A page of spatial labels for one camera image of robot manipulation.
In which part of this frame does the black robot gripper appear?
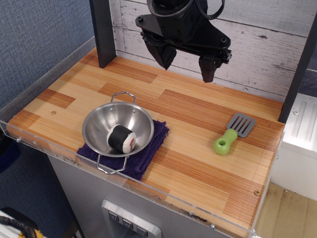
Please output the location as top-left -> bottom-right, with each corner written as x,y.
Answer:
135,0 -> 231,83

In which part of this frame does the steel bowl with wire handles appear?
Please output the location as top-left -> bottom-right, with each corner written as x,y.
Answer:
82,91 -> 155,175

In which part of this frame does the black and white sushi roll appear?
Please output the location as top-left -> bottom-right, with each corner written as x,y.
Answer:
106,124 -> 137,154

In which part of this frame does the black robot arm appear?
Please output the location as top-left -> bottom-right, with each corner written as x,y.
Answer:
135,0 -> 231,83

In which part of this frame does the green and grey toy spatula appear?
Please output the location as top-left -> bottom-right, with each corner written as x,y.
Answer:
213,113 -> 256,155

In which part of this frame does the purple cloth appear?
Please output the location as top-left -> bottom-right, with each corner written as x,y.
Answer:
77,120 -> 169,180

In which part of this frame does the white metal cabinet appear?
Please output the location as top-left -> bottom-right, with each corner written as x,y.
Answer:
271,93 -> 317,200

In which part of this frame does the silver dispenser button panel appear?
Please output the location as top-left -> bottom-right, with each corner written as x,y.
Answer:
101,199 -> 162,238

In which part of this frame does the clear acrylic table guard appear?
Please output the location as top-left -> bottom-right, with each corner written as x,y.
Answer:
0,50 -> 284,238

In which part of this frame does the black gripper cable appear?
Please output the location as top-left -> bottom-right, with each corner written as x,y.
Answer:
195,0 -> 226,20

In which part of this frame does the dark grey left post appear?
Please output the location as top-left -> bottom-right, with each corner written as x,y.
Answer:
89,0 -> 116,68

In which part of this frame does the dark grey post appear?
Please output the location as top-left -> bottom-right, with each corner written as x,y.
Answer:
278,10 -> 317,123
89,0 -> 116,68

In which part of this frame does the dark grey right post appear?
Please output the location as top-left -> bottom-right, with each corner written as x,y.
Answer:
278,10 -> 317,123

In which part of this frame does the black braided cable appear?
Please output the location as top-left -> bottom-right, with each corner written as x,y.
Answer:
0,215 -> 38,238

